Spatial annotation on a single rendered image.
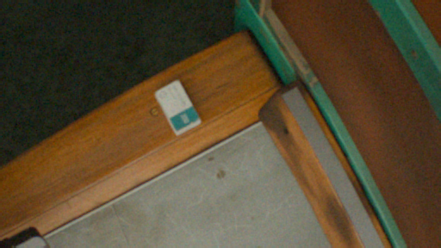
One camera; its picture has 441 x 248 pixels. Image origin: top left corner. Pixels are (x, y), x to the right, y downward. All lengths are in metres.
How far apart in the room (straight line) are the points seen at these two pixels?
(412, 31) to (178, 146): 0.54
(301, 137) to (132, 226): 0.26
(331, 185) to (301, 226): 0.13
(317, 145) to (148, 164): 0.23
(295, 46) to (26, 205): 0.43
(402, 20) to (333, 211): 0.42
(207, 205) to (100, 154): 0.16
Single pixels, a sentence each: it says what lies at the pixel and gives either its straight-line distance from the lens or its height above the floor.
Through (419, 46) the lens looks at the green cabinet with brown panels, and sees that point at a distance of 0.57.
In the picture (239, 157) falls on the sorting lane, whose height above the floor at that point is 0.74.
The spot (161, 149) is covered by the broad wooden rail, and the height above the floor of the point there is 0.76.
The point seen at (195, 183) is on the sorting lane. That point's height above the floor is 0.74.
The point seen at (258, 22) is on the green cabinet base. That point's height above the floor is 0.83.
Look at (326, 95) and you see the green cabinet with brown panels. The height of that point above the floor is 0.87.
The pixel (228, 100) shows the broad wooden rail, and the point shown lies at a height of 0.77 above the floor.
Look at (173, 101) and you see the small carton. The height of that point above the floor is 0.79.
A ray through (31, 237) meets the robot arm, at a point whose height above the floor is 0.90.
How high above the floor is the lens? 1.77
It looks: 75 degrees down
